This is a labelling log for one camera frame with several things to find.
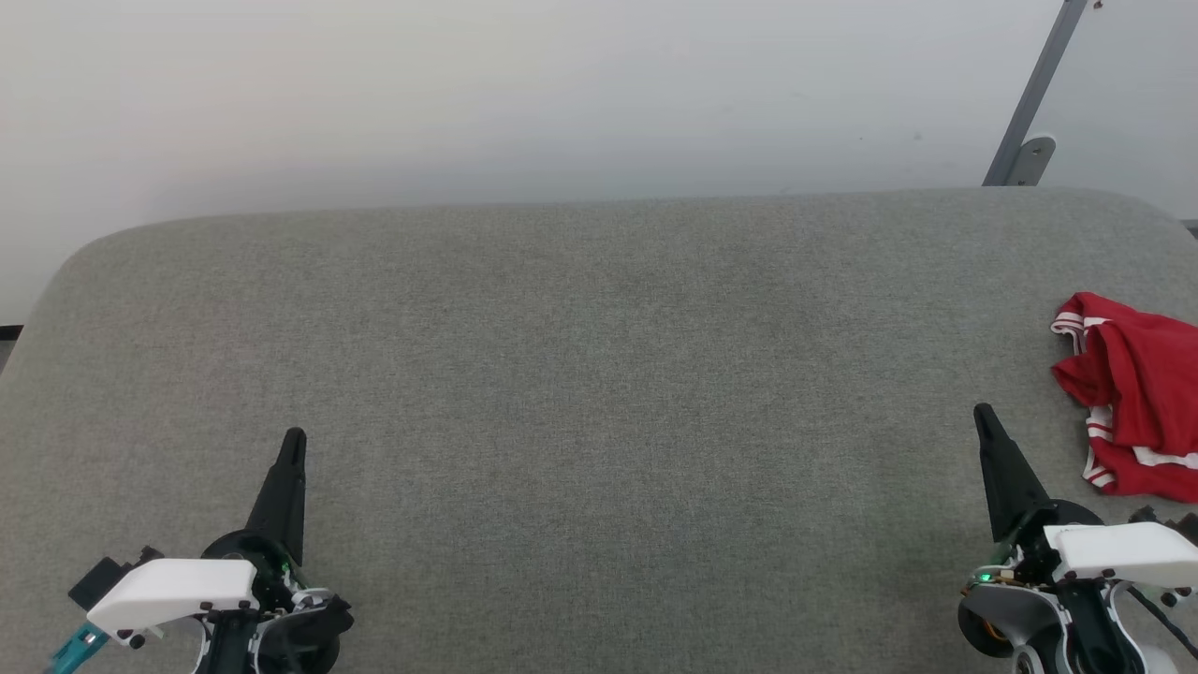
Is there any red and white basketball jersey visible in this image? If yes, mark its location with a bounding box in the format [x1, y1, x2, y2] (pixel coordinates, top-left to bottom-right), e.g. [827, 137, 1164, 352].
[1050, 292, 1198, 505]

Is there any teal cable connector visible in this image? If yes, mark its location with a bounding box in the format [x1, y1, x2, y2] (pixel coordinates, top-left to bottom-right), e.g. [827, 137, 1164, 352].
[47, 622, 110, 674]

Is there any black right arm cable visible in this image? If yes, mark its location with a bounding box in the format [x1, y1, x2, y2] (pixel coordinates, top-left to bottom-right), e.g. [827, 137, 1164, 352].
[1123, 584, 1198, 658]

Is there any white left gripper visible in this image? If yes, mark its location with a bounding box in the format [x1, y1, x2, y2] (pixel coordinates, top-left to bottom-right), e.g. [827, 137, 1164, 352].
[86, 428, 312, 649]

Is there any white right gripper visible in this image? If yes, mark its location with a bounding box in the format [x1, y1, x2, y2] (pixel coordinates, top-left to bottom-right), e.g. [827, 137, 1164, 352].
[973, 403, 1198, 584]

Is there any grey metal pole bracket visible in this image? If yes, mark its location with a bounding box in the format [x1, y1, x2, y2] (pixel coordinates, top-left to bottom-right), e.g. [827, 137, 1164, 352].
[1006, 136, 1058, 186]

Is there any grey metal pole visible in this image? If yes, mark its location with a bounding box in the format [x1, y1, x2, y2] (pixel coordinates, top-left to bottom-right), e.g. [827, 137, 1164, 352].
[983, 0, 1092, 186]

